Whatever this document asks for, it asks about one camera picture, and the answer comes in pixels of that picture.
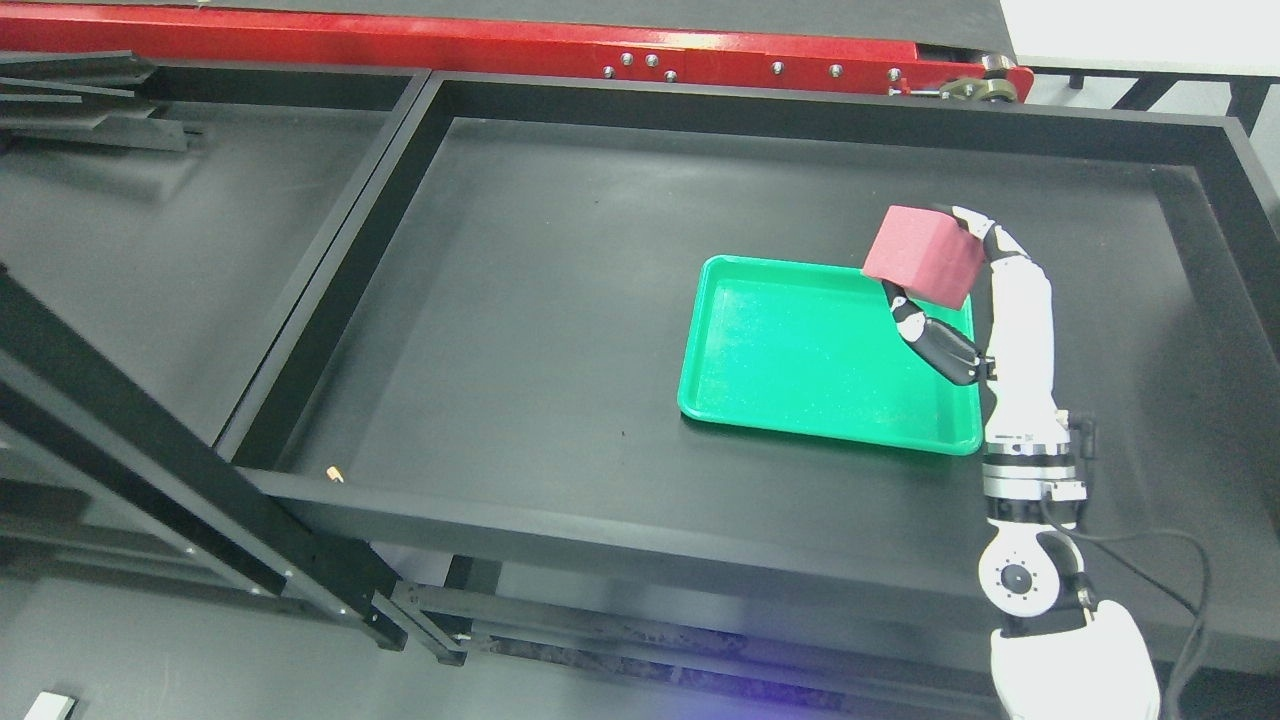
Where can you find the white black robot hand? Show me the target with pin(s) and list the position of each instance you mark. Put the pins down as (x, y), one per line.
(1017, 364)

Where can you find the pink foam block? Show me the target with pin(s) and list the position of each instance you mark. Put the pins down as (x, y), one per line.
(927, 254)

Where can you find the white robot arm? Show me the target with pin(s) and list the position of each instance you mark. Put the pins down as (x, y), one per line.
(1062, 650)

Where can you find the green plastic tray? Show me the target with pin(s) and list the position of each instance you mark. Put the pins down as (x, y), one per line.
(812, 349)

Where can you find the black metal shelf right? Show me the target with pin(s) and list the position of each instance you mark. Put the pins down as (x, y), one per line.
(493, 368)

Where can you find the black metal shelf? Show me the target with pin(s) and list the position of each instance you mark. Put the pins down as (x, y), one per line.
(172, 294)
(493, 368)

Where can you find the black metal shelf left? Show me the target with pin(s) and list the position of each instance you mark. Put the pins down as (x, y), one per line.
(172, 294)

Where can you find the white table leg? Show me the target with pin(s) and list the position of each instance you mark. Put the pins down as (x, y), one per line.
(51, 706)

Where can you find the red conveyor frame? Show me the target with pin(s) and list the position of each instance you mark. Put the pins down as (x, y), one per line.
(202, 31)

